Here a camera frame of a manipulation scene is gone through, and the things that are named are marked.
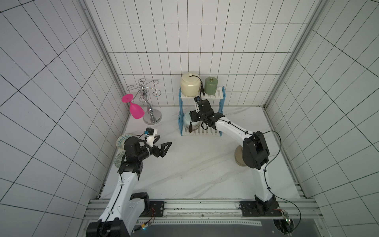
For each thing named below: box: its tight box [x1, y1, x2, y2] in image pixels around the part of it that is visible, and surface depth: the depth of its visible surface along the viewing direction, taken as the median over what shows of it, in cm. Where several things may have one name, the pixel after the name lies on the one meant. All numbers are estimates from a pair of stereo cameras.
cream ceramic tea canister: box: [181, 72, 201, 98], surface depth 84 cm
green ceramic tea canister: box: [204, 76, 219, 96], surface depth 87 cm
